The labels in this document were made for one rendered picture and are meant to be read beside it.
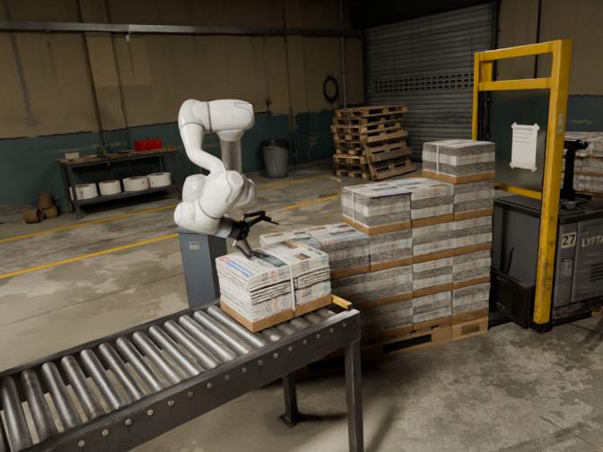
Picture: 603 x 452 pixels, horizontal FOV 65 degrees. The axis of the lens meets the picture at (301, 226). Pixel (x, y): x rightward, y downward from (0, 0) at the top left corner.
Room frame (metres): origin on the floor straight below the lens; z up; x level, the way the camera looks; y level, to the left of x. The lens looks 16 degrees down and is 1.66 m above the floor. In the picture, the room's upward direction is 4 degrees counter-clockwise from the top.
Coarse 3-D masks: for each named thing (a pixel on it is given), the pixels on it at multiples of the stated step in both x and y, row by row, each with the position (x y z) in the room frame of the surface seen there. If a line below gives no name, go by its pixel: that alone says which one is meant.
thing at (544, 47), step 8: (504, 48) 3.21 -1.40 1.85; (512, 48) 3.14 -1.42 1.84; (520, 48) 3.07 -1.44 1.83; (528, 48) 3.01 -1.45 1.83; (536, 48) 2.95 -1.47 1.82; (544, 48) 2.89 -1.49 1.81; (552, 48) 2.84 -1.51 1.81; (480, 56) 3.43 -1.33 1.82; (488, 56) 3.35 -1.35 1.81; (496, 56) 3.28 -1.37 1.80; (504, 56) 3.20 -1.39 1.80; (512, 56) 3.14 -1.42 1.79
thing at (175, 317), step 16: (208, 304) 1.89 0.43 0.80; (160, 320) 1.77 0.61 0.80; (176, 320) 1.79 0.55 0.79; (112, 336) 1.66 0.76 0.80; (128, 336) 1.67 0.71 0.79; (192, 336) 1.82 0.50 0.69; (64, 352) 1.56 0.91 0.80; (80, 352) 1.56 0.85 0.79; (96, 352) 1.60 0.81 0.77; (16, 368) 1.47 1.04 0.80; (32, 368) 1.47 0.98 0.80; (16, 384) 1.44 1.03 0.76; (0, 400) 1.41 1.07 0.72
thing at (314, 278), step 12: (288, 240) 2.00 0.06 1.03; (276, 252) 1.86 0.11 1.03; (288, 252) 1.85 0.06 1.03; (300, 252) 1.83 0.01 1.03; (312, 252) 1.82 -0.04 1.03; (300, 264) 1.72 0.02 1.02; (312, 264) 1.75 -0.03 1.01; (324, 264) 1.79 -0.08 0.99; (300, 276) 1.72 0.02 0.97; (312, 276) 1.75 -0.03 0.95; (324, 276) 1.78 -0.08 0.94; (300, 288) 1.72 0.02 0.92; (312, 288) 1.76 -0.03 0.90; (324, 288) 1.79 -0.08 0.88; (300, 300) 1.72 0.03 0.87
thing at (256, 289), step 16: (224, 256) 1.84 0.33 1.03; (240, 256) 1.82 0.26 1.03; (224, 272) 1.76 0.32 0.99; (240, 272) 1.66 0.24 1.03; (256, 272) 1.65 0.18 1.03; (272, 272) 1.65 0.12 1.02; (224, 288) 1.80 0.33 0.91; (240, 288) 1.65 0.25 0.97; (256, 288) 1.61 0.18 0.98; (272, 288) 1.65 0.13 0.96; (240, 304) 1.68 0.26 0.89; (256, 304) 1.62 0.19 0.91; (272, 304) 1.65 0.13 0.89; (256, 320) 1.61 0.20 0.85
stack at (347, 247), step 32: (448, 224) 2.78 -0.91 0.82; (352, 256) 2.59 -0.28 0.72; (384, 256) 2.65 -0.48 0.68; (448, 256) 2.80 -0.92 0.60; (352, 288) 2.58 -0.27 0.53; (384, 288) 2.65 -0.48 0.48; (416, 288) 2.71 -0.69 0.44; (384, 320) 2.64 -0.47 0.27; (416, 320) 2.71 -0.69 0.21; (384, 352) 2.67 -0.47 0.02
